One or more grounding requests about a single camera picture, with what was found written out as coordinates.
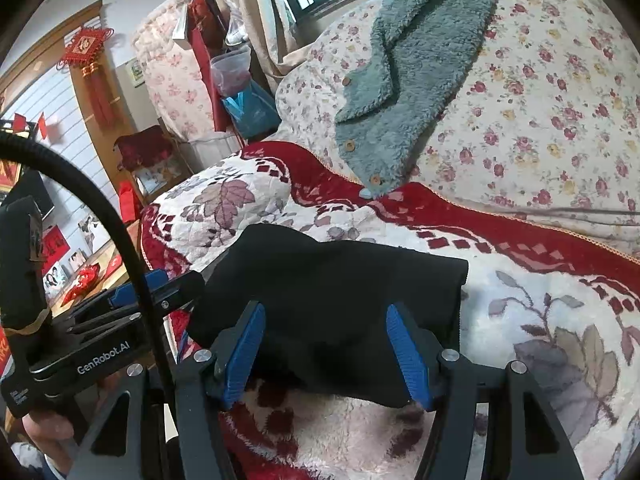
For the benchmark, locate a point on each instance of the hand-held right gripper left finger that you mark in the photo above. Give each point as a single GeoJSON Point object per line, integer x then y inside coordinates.
{"type": "Point", "coordinates": [245, 355]}

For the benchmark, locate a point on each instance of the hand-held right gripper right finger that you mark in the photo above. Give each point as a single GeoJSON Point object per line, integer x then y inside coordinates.
{"type": "Point", "coordinates": [410, 355]}

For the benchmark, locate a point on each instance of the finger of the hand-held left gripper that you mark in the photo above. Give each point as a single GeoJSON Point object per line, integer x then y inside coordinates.
{"type": "Point", "coordinates": [140, 287]}
{"type": "Point", "coordinates": [110, 321]}

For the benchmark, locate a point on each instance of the black pants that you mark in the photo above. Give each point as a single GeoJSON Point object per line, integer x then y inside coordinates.
{"type": "Point", "coordinates": [325, 300]}

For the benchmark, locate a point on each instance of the person's left hand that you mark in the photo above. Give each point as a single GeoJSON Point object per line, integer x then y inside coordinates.
{"type": "Point", "coordinates": [45, 435]}

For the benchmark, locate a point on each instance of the red paper bag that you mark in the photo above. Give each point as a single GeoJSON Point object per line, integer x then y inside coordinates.
{"type": "Point", "coordinates": [128, 202]}

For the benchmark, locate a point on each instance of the red and white patterned blanket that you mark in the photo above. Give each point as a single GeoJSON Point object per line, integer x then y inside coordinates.
{"type": "Point", "coordinates": [525, 300]}

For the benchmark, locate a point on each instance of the dark red cloth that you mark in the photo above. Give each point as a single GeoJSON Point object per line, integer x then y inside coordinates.
{"type": "Point", "coordinates": [142, 147]}

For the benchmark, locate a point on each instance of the blue plastic bag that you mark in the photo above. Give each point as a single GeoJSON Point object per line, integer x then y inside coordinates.
{"type": "Point", "coordinates": [252, 112]}

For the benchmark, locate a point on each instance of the floral cushion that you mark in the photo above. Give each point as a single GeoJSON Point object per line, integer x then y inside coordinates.
{"type": "Point", "coordinates": [170, 70]}

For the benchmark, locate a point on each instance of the clear plastic bag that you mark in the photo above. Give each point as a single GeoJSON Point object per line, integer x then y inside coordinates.
{"type": "Point", "coordinates": [231, 70]}

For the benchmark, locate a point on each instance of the red hanging cloth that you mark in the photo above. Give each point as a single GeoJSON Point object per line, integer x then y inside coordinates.
{"type": "Point", "coordinates": [202, 60]}

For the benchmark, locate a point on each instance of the beige curtain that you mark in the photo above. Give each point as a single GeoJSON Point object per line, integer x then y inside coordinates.
{"type": "Point", "coordinates": [265, 25]}

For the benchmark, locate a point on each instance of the dark coat stand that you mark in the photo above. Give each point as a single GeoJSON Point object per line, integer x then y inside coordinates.
{"type": "Point", "coordinates": [210, 5]}

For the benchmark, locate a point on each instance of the teal fleece jacket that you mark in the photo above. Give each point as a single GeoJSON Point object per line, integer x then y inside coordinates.
{"type": "Point", "coordinates": [415, 60]}

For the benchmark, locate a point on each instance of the floral quilt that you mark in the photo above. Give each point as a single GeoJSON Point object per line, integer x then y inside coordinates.
{"type": "Point", "coordinates": [550, 85]}

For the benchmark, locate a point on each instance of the red knot wall ornament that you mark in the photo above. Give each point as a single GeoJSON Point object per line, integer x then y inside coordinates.
{"type": "Point", "coordinates": [85, 47]}

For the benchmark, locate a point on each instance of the wooden door frame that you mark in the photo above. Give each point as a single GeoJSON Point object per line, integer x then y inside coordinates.
{"type": "Point", "coordinates": [50, 35]}

